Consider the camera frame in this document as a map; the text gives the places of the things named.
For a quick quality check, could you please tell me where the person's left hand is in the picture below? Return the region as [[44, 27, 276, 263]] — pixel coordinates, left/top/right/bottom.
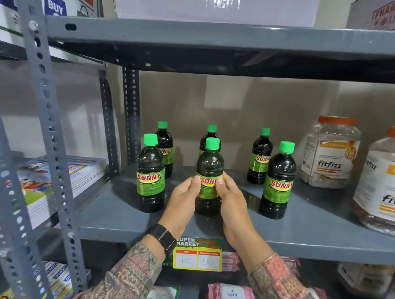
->
[[157, 172, 202, 240]]

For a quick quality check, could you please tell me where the person's right hand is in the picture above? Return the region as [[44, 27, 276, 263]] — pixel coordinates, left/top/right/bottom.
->
[[209, 171, 262, 248]]

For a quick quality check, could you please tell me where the green-capped dark liquid bottle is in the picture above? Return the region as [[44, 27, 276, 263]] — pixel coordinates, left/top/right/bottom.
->
[[191, 136, 228, 218]]

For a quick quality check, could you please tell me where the person's left forearm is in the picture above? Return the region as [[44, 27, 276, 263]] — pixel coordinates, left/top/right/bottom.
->
[[69, 218, 185, 299]]

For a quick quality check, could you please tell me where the person's right forearm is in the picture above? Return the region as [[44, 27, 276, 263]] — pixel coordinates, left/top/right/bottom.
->
[[220, 226, 354, 299]]

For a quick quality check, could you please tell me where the group of dark bottles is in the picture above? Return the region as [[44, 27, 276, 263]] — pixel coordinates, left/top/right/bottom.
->
[[132, 116, 301, 228]]

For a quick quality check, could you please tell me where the black wrist watch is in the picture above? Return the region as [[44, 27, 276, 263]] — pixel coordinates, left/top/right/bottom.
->
[[143, 222, 179, 257]]

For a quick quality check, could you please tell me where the yellow and green price tag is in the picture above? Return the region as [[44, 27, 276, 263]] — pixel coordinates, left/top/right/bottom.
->
[[171, 234, 225, 274]]

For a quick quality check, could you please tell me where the grey metal shelf rack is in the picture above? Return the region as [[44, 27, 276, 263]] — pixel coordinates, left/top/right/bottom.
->
[[0, 0, 395, 299]]

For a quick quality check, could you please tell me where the clear jar with orange lid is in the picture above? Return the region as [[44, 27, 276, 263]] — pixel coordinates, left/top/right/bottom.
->
[[349, 122, 395, 238], [299, 113, 364, 191]]

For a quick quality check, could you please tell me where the stack of illustrated books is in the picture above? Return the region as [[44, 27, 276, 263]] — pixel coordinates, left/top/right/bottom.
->
[[0, 149, 108, 238]]

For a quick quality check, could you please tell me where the stack of blue white packets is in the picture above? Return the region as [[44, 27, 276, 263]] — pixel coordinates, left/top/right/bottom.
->
[[0, 256, 93, 299]]

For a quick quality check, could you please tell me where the white labelled container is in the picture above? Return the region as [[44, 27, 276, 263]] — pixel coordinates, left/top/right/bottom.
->
[[335, 261, 395, 299]]

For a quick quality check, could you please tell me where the white cardboard box red print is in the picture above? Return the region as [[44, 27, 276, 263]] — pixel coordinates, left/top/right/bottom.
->
[[107, 0, 321, 38]]

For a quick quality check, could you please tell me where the grey cardboard box red stamp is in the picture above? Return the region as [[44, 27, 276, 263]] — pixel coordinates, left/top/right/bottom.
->
[[345, 0, 395, 34]]

